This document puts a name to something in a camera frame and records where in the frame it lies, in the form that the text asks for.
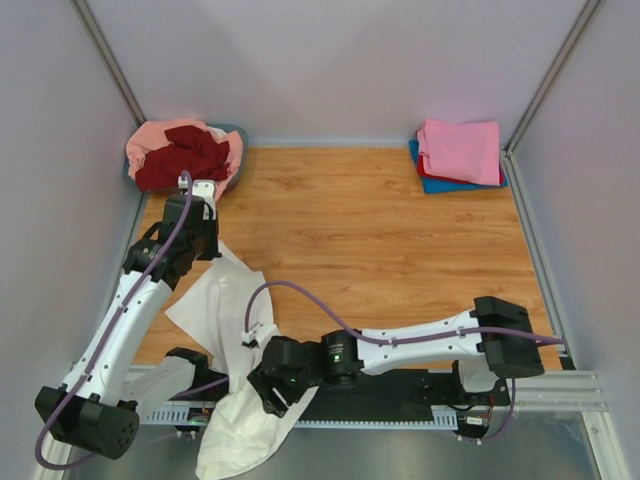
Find white t-shirt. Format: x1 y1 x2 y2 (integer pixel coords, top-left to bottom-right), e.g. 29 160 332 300
165 244 316 479

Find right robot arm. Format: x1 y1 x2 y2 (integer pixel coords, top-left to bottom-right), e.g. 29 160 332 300
247 296 547 417

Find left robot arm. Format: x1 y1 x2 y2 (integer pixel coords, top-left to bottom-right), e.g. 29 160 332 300
35 182 229 469

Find dark red t-shirt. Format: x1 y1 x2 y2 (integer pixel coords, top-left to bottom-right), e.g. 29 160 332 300
134 125 231 192

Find grey laundry basket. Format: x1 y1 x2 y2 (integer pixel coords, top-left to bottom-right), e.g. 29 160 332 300
125 118 246 198

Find salmon pink t-shirt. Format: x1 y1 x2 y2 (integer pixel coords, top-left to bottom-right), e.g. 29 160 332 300
125 118 249 199

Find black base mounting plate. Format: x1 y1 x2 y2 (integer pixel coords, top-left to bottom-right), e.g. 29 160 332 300
299 367 510 426

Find folded blue t-shirt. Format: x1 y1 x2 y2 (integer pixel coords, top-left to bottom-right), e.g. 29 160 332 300
408 139 508 194

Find folded red t-shirt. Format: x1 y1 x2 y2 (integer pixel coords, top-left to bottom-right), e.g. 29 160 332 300
416 155 508 186

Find folded pink t-shirt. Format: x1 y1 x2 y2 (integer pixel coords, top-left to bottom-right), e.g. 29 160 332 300
416 118 501 186

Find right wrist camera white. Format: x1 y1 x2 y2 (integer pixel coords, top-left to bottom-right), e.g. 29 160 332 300
241 322 279 349

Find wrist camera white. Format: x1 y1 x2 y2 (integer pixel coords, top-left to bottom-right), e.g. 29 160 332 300
178 175 216 204
241 322 279 349

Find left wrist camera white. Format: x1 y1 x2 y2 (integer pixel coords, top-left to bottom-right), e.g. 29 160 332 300
178 175 216 204

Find slotted cable duct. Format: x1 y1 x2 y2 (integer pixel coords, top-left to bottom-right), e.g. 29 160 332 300
140 405 460 430

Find aluminium frame rail left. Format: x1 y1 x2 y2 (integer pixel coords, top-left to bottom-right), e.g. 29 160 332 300
69 0 146 127

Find aluminium frame rail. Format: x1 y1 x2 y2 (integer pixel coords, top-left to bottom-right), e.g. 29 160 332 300
501 151 575 370
69 0 146 127

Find aluminium frame rail right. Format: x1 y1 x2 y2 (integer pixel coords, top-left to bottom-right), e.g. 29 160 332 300
501 151 575 370

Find aluminium front rail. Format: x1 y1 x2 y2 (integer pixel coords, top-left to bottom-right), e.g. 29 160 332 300
64 364 609 413

